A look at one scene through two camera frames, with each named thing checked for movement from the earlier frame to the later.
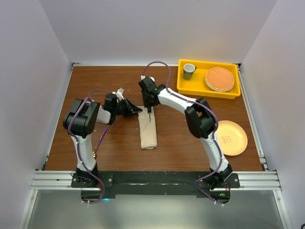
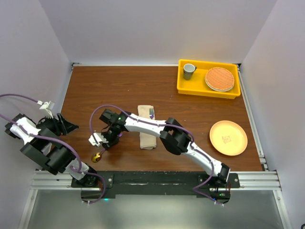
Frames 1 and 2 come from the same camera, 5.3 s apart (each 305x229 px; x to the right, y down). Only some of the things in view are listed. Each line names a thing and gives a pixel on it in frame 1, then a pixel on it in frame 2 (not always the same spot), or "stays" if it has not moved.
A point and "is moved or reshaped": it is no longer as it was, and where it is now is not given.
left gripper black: x=130 y=109 -> x=67 y=127
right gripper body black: x=147 y=102 -> x=112 y=136
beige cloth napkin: x=147 y=128 stays
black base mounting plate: x=110 y=183 stays
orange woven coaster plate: x=219 y=79 stays
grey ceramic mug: x=188 y=69 stays
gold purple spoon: x=94 y=153 is moved or reshaped
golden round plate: x=231 y=138 stays
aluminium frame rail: x=264 y=181 stays
